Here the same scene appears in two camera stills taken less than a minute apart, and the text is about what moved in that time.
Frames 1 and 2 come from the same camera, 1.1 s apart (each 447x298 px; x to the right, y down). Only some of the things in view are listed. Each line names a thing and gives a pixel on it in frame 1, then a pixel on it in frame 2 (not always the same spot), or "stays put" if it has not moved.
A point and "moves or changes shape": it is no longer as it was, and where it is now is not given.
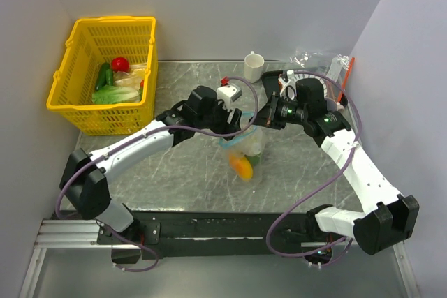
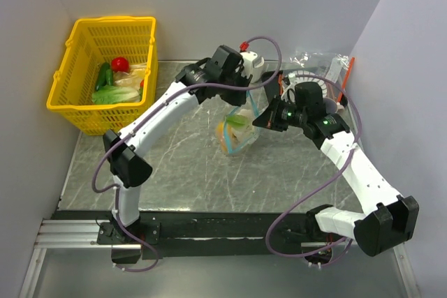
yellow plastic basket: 92,42 stays put
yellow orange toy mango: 242,166 to 220,136
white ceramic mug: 253,66 stays put
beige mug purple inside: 331,105 stays put
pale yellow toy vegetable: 131,78 stays put
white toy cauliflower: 251,143 moves or changes shape
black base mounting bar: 195,233 stays put
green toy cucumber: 103,76 stays put
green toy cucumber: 109,75 stays put
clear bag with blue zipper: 244,152 moves or changes shape
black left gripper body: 219,116 to 237,80
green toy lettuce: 114,94 stays put
